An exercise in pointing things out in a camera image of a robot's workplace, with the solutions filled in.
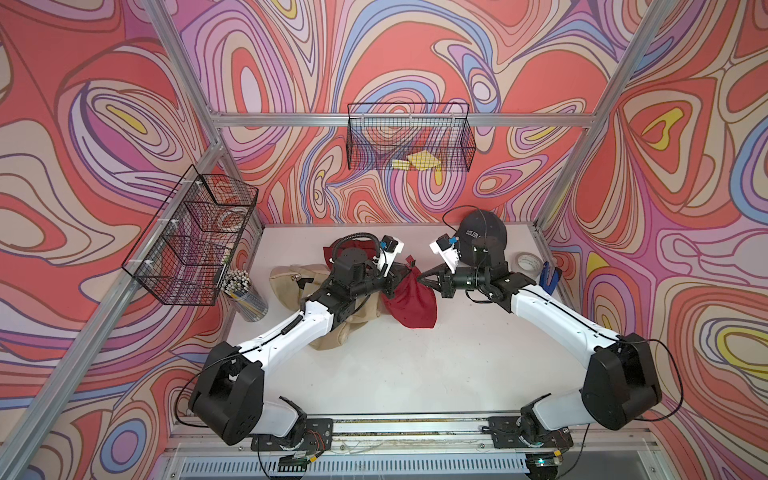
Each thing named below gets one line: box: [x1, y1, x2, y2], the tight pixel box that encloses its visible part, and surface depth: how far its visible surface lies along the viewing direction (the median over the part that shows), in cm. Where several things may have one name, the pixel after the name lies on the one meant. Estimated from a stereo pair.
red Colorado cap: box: [381, 255, 438, 329], surface depth 78 cm
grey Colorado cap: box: [457, 209, 508, 265], surface depth 110 cm
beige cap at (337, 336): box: [309, 308, 380, 350], surface depth 85 cm
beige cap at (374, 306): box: [336, 291, 391, 335], surface depth 85 cm
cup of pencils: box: [221, 269, 269, 322], surface depth 85 cm
